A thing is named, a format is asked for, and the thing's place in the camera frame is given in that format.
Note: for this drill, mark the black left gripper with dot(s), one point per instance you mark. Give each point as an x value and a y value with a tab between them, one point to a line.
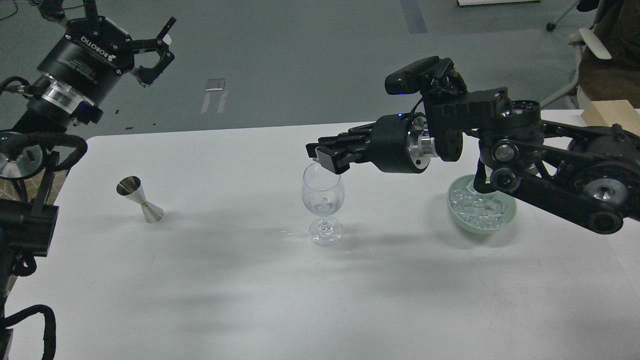
85	62

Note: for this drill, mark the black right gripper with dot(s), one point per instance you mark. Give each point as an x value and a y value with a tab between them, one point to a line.
393	144

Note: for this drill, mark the steel double jigger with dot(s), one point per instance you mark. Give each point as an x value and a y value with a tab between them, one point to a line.
131	189

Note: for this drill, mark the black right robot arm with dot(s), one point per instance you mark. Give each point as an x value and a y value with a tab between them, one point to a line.
588	175

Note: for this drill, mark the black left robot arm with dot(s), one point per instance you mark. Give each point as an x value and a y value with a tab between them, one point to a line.
37	148

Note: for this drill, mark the clear wine glass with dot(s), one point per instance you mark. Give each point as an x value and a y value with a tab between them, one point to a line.
323	194

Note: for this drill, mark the pile of clear ice cubes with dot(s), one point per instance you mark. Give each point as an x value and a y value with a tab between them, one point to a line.
480	210

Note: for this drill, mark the green bowl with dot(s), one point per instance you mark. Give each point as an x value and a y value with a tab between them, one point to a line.
462	222

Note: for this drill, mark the white office chair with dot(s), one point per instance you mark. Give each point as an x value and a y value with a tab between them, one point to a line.
584	39

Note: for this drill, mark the light wooden block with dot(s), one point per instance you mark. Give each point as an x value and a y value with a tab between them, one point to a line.
612	112

